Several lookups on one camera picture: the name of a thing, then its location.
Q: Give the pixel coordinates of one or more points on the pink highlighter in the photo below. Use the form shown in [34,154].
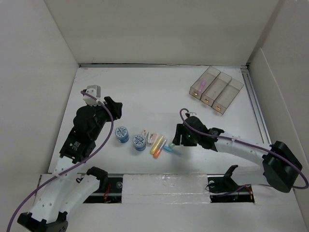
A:
[202,85]

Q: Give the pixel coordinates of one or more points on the front black mounting rail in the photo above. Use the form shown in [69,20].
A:
[112,193]

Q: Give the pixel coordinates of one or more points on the blue highlighter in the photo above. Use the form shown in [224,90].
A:
[174,152]

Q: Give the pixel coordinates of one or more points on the orange highlighter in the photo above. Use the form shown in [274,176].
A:
[159,150]

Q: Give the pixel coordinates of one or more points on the right clear organizer bin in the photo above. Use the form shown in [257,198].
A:
[225,98]

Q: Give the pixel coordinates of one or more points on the white staple box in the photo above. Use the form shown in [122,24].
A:
[145,133]

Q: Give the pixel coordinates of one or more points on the aluminium rail back edge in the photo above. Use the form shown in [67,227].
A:
[132,65]

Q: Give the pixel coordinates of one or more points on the middle clear organizer bin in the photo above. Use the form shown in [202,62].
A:
[216,87]

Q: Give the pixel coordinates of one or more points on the pink mini stapler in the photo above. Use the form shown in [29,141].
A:
[151,137]

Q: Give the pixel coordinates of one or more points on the clear organizer bin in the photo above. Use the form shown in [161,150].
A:
[209,76]
[225,98]
[216,87]

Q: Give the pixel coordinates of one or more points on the left clear organizer bin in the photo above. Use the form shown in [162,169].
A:
[209,76]

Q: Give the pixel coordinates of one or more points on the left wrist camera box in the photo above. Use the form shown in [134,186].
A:
[93,94]

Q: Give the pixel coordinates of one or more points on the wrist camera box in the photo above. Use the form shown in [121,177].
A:
[190,114]
[93,94]

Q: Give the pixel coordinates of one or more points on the right blue slime jar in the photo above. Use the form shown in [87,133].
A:
[139,142]

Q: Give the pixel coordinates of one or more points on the yellow highlighter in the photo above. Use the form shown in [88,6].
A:
[156,144]

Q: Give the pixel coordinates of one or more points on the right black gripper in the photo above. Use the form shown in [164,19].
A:
[179,128]

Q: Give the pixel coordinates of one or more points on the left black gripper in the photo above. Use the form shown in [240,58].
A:
[116,110]

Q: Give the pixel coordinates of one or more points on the blue slime jar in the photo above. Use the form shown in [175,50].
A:
[122,134]
[139,142]

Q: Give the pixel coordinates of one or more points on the left blue slime jar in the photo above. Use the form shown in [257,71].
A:
[122,134]

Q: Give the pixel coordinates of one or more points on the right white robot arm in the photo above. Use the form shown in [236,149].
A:
[272,164]

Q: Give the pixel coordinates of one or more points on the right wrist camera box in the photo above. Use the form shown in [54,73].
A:
[190,114]

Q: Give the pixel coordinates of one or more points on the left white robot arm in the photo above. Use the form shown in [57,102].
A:
[61,194]

